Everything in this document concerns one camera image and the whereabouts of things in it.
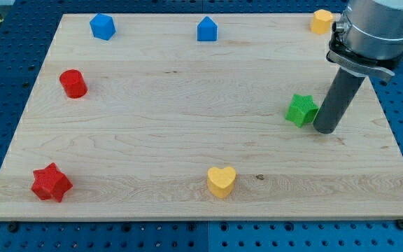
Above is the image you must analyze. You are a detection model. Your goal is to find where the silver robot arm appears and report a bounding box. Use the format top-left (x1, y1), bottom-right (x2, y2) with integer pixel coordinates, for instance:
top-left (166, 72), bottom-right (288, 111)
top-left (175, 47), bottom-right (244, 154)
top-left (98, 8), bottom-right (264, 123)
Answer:
top-left (327, 0), bottom-right (403, 82)

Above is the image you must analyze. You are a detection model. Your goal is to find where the green star block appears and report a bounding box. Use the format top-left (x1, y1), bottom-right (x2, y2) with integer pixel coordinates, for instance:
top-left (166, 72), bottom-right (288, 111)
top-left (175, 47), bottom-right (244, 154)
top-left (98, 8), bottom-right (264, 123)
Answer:
top-left (285, 94), bottom-right (319, 127)

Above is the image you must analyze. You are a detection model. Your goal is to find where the red star block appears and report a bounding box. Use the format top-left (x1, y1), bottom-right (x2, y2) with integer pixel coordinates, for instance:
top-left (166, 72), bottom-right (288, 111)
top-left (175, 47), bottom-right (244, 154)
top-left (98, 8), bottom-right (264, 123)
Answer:
top-left (31, 162), bottom-right (73, 202)

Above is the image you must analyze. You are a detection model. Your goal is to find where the yellow heart block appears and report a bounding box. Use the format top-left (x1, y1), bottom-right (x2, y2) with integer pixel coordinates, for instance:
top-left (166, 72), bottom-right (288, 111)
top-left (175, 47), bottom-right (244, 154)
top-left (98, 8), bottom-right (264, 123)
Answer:
top-left (207, 167), bottom-right (236, 199)

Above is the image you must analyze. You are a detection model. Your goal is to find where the light wooden board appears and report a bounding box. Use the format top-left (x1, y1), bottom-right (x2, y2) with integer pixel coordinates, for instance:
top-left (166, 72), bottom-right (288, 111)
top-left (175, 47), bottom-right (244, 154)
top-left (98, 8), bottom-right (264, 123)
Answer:
top-left (0, 14), bottom-right (403, 221)

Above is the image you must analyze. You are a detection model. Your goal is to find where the blue house-shaped block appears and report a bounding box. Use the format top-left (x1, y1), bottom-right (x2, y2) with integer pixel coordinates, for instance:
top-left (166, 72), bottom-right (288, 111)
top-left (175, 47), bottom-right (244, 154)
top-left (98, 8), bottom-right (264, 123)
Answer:
top-left (197, 16), bottom-right (218, 41)

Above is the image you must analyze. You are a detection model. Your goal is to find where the red cylinder block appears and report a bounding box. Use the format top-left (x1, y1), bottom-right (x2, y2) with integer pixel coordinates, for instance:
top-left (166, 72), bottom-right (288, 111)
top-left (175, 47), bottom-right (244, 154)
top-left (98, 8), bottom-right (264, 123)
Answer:
top-left (59, 69), bottom-right (87, 99)

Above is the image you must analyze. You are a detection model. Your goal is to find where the blue hexagon block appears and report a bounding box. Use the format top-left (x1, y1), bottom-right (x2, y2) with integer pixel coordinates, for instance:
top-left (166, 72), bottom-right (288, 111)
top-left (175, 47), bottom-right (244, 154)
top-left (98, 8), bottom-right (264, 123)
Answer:
top-left (90, 13), bottom-right (115, 41)

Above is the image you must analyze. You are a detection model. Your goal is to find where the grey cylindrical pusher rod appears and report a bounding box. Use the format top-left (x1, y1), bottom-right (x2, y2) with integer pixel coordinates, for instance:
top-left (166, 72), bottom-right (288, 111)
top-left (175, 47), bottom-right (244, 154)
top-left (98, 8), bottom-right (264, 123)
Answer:
top-left (313, 68), bottom-right (365, 134)

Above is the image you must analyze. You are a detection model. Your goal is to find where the yellow hexagon block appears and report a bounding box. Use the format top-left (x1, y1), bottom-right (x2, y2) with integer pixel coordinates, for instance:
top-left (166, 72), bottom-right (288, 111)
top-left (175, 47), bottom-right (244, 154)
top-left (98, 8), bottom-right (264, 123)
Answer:
top-left (310, 9), bottom-right (334, 34)

